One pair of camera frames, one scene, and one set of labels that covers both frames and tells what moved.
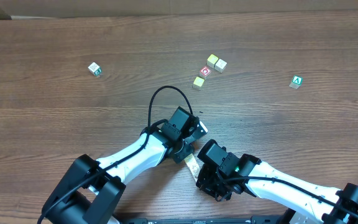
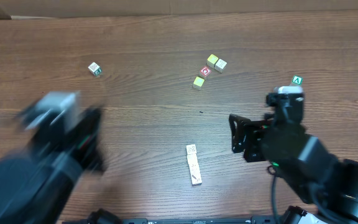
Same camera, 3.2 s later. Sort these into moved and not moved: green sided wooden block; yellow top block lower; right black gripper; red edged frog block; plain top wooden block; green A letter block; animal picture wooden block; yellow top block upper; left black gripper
Moved: right black gripper; red edged frog block; left black gripper
Not moved: yellow top block upper; green sided wooden block; yellow top block lower; green A letter block; plain top wooden block; animal picture wooden block
